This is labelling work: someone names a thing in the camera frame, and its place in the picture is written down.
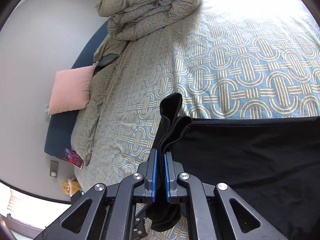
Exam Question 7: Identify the pink pillow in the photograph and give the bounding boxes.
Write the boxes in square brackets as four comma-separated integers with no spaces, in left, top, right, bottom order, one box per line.
[48,65,95,115]

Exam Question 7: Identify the dark blue headboard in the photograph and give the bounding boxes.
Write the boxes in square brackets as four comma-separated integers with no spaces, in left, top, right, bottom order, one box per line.
[44,22,108,159]

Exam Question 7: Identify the blue patterned bed cover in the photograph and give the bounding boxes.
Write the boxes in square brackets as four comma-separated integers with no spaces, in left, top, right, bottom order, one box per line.
[71,0,319,190]

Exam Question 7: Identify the orange plush toy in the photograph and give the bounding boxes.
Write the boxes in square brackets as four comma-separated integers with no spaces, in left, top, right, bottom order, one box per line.
[62,178,82,197]

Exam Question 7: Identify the grey wall socket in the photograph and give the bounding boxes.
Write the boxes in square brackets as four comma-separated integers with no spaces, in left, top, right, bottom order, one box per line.
[49,160,59,178]

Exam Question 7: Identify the patterned pillow with green edge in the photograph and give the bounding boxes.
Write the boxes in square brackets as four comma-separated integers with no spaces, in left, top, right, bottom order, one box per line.
[93,35,128,67]

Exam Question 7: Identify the bunched patterned duvet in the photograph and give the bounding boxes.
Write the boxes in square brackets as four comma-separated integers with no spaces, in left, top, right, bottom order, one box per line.
[96,0,202,41]

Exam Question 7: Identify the black pants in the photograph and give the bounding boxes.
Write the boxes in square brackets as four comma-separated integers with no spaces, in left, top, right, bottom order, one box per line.
[153,93,319,239]

